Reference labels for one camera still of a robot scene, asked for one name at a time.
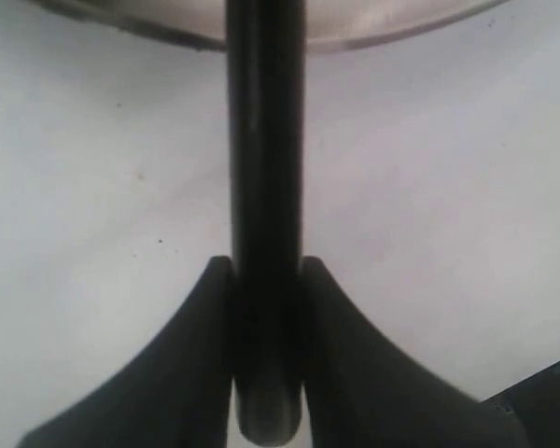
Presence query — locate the black handled knife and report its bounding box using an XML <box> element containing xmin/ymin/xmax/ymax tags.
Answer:
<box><xmin>226</xmin><ymin>1</ymin><xmax>305</xmax><ymax>447</ymax></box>

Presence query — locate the round steel plate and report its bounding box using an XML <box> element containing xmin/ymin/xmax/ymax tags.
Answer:
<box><xmin>37</xmin><ymin>0</ymin><xmax>500</xmax><ymax>52</ymax></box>

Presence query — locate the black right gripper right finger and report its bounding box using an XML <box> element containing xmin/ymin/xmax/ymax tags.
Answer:
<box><xmin>301</xmin><ymin>257</ymin><xmax>513</xmax><ymax>447</ymax></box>

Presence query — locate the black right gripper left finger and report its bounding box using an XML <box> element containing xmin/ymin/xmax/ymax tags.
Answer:
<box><xmin>20</xmin><ymin>257</ymin><xmax>232</xmax><ymax>448</ymax></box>

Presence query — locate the dark equipment under table edge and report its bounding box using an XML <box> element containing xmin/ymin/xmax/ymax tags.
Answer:
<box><xmin>484</xmin><ymin>360</ymin><xmax>560</xmax><ymax>448</ymax></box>

